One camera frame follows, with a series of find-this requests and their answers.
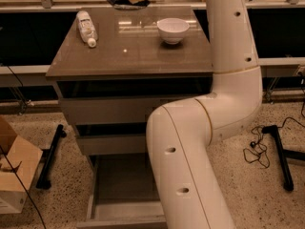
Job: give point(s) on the grey drawer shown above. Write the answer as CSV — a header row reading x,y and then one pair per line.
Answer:
x,y
111,139
123,195
124,100

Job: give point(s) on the black left floor leg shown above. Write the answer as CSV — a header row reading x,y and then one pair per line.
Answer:
x,y
43,182

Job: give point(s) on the grey middle drawer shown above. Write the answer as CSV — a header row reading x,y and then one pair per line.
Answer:
x,y
111,139

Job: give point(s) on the grey drawer cabinet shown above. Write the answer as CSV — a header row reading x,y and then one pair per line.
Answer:
x,y
130,47

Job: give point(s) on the grey bottom drawer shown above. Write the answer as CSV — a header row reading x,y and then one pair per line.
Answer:
x,y
123,195

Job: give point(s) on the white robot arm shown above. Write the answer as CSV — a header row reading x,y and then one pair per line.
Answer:
x,y
179,133

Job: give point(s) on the black right floor leg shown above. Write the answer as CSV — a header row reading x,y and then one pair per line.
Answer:
x,y
283,155

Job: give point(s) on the white ceramic bowl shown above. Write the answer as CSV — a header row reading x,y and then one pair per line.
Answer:
x,y
172,30

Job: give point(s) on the white plastic bottle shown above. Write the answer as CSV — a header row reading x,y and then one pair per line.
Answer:
x,y
86,28

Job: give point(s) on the grey top drawer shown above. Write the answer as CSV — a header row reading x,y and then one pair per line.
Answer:
x,y
124,100

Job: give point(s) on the brown cardboard box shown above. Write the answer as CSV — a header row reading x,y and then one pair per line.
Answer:
x,y
18,165

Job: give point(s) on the black floor leg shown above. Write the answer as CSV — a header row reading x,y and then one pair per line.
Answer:
x,y
43,182
283,155

